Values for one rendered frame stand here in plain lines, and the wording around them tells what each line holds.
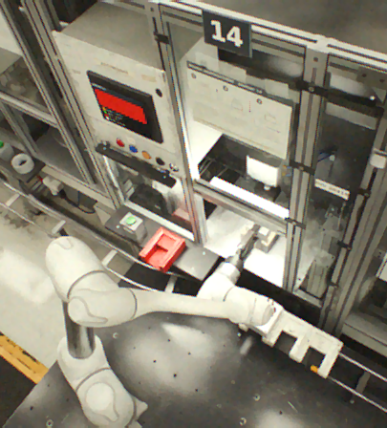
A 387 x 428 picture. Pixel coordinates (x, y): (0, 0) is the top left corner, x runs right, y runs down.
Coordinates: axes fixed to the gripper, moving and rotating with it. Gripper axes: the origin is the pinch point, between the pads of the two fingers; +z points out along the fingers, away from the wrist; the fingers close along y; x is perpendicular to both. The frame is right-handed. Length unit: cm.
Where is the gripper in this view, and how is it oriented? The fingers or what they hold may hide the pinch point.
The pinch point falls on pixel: (257, 229)
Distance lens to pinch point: 190.5
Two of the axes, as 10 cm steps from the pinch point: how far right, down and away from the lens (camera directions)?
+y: -1.1, -5.5, -8.2
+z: 5.6, -7.2, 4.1
